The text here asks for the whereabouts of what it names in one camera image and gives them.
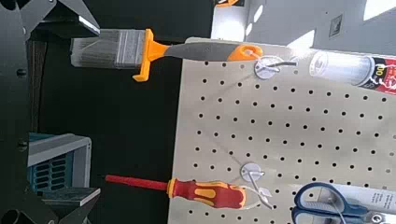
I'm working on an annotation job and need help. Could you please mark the grey orange paint brush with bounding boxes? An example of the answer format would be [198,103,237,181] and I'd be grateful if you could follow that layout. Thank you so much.
[69,28,264,83]

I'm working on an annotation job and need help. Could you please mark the grey square wall plate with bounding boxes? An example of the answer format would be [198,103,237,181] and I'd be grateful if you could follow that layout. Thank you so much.
[329,13,344,38]

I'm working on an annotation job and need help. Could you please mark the blue plastic crate grey rim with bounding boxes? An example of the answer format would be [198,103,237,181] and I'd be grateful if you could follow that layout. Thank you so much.
[27,132,92,192]

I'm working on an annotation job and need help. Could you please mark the blue scissors on package card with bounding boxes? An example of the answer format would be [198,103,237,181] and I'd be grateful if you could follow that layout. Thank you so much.
[290,181,396,224]

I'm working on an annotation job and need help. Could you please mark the beige perforated pegboard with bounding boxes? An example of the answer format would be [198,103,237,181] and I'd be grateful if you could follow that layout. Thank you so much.
[166,36,396,224]

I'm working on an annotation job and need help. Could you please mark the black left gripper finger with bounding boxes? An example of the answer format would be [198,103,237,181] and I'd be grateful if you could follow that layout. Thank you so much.
[20,0,101,35]
[6,187,102,224]

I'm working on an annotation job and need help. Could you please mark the white pegboard hook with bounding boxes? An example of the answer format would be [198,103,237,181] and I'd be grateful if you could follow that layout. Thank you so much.
[253,55,298,81]
[239,161,275,210]

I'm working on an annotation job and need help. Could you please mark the red yellow screwdriver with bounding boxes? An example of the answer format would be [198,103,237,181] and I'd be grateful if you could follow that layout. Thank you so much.
[105,174,248,210]

